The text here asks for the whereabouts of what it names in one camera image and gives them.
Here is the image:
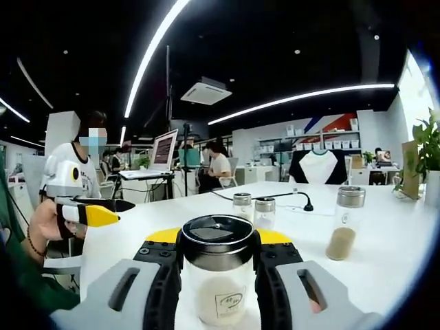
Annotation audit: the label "narrow window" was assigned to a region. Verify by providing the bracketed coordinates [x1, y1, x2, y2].
[406, 49, 435, 125]

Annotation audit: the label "grey office chair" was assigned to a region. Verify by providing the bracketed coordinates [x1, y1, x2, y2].
[43, 253, 85, 294]

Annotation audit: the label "black tripod stand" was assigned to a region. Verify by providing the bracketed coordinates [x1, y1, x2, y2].
[164, 44, 194, 199]

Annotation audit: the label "open laptop dark screen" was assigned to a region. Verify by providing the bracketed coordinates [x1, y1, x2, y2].
[118, 128, 180, 180]

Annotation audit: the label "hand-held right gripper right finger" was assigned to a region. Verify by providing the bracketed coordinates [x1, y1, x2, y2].
[254, 228, 386, 330]

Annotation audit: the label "tall seasoning bottle pale powder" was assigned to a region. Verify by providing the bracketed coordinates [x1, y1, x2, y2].
[176, 214, 263, 328]

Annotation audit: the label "small seasoning bottle white powder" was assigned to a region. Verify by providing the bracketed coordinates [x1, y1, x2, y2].
[254, 197, 277, 232]

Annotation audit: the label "wall shelf with white bins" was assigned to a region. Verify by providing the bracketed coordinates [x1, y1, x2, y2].
[257, 118, 362, 153]

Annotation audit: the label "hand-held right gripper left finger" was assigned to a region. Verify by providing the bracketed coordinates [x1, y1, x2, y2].
[51, 227, 183, 330]

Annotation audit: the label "long curved ceiling light strip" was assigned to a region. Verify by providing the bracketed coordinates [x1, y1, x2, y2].
[124, 0, 192, 119]

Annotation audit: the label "white standing desk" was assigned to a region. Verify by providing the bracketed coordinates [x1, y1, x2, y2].
[118, 171, 177, 204]

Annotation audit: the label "small seasoning bottle beige powder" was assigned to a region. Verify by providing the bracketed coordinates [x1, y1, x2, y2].
[232, 192, 254, 224]

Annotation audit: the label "green potted plant white pot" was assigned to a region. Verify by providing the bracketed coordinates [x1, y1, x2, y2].
[391, 107, 440, 208]

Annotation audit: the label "dark beaded bracelet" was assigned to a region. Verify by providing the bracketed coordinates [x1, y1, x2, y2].
[26, 226, 49, 259]

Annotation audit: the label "ceiling air conditioner cassette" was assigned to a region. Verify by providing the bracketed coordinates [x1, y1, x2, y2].
[179, 76, 232, 106]

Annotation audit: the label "black table cable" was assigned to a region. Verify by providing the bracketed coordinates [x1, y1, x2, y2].
[209, 190, 315, 212]

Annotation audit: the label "person's left hand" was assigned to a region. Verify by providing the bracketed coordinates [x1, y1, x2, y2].
[28, 199, 87, 242]

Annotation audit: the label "long straight ceiling light strip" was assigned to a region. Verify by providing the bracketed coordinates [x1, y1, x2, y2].
[207, 82, 396, 127]

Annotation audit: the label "teal partition panel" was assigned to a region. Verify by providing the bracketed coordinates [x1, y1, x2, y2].
[176, 147, 201, 170]

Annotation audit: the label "tall seasoning bottle brown granules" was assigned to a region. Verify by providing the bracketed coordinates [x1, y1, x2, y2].
[325, 186, 367, 262]

